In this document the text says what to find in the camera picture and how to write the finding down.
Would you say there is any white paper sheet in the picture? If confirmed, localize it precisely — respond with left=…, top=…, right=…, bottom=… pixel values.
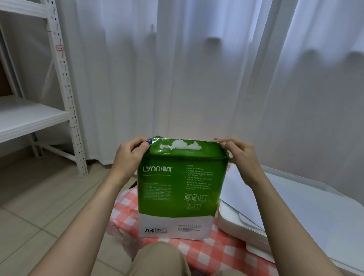
left=217, top=162, right=273, bottom=232

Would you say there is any person's left hand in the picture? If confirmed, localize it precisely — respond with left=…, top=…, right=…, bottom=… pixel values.
left=113, top=135, right=153, bottom=180

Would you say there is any white sheer curtain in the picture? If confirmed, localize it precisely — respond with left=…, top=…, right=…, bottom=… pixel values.
left=27, top=0, right=364, bottom=223

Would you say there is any white printer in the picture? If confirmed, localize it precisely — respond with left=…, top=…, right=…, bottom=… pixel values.
left=212, top=161, right=364, bottom=276

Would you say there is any green white paper ream pack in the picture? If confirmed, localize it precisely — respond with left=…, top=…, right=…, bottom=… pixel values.
left=132, top=134, right=232, bottom=244

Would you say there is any white metal shelf rack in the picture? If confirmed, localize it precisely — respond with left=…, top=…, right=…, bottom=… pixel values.
left=0, top=0, right=104, bottom=179

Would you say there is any person's right forearm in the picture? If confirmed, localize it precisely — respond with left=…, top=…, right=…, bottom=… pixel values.
left=237, top=172, right=364, bottom=276

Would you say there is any person's right hand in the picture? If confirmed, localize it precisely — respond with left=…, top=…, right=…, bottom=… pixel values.
left=209, top=137, right=267, bottom=187

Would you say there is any red white checked tablecloth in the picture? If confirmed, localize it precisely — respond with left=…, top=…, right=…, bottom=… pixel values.
left=101, top=151, right=364, bottom=276

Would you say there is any person's left forearm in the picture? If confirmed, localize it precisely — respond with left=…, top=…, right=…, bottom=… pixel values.
left=26, top=161, right=141, bottom=276

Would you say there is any person's left leg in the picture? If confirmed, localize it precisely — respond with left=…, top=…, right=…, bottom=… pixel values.
left=122, top=238, right=199, bottom=276

